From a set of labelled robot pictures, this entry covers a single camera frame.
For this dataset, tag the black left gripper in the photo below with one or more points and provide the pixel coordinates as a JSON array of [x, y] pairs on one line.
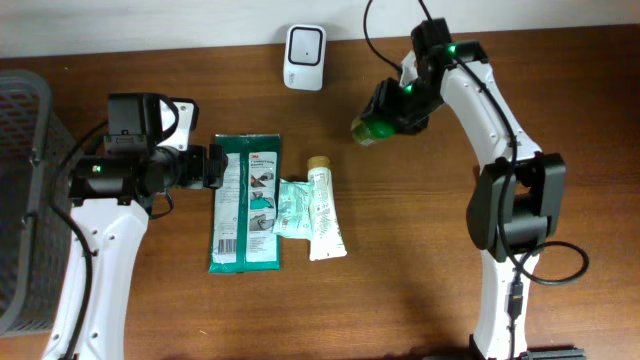
[[216, 165]]

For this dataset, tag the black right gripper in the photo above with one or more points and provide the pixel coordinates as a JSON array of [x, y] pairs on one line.
[[385, 94]]

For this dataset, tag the green lid jar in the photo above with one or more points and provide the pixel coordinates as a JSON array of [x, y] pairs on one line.
[[371, 130]]

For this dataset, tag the green glove package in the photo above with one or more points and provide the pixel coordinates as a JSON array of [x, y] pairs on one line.
[[245, 207]]

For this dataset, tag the light green wipes pack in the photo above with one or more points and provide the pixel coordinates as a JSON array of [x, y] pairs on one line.
[[293, 217]]

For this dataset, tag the white cream tube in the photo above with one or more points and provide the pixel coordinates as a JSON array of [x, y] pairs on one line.
[[327, 241]]

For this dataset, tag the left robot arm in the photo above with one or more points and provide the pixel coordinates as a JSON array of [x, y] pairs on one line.
[[146, 153]]

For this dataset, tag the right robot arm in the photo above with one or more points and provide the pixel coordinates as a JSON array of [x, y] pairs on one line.
[[514, 209]]

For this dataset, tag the white barcode scanner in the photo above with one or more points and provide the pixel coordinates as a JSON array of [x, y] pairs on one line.
[[304, 57]]

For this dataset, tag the grey plastic mesh basket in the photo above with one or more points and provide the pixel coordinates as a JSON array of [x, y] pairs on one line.
[[35, 242]]

